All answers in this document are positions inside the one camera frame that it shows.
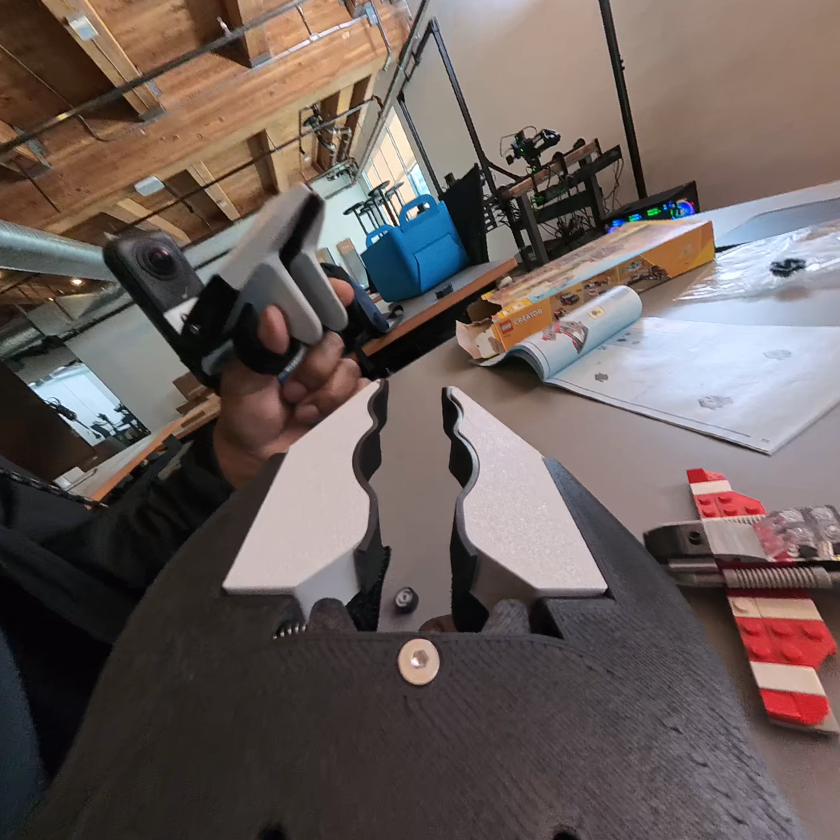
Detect red white toy brick airplane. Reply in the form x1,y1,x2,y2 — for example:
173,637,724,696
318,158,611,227
644,469,840,736

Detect computer with coloured lights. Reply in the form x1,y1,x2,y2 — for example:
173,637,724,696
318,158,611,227
602,180,702,233

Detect orange toy brick cardboard box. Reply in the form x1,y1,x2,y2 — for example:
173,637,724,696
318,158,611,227
456,218,718,366

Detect black backpack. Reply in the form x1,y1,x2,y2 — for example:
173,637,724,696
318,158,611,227
322,263,395,345

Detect person's legs in jeans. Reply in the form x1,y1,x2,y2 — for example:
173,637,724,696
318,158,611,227
0,630,40,840

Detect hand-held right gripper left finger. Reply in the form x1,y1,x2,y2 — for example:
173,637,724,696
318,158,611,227
224,381,392,620

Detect grey desk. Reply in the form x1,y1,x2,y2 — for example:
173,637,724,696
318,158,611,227
355,178,840,840

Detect blue felt bag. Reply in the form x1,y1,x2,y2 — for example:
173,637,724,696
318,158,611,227
360,195,471,303

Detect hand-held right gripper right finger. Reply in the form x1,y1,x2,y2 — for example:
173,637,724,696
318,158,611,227
441,385,609,613

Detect white instruction booklet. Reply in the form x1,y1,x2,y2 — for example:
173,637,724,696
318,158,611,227
516,284,840,456

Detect silver ventilation duct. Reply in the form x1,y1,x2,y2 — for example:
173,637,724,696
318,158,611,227
0,220,126,284

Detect clear plastic bag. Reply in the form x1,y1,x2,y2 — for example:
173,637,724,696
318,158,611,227
670,220,840,307

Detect black camera stand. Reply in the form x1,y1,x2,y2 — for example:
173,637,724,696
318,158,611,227
483,125,626,270

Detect wooden top office desk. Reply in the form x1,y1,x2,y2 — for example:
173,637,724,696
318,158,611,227
66,394,224,502
357,254,521,358

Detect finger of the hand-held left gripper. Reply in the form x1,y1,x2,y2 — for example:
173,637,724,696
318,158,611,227
210,184,326,296

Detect person's left hand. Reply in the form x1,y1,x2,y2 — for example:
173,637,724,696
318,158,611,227
210,276,363,494

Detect person's left forearm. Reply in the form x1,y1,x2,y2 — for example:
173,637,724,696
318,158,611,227
0,427,263,683

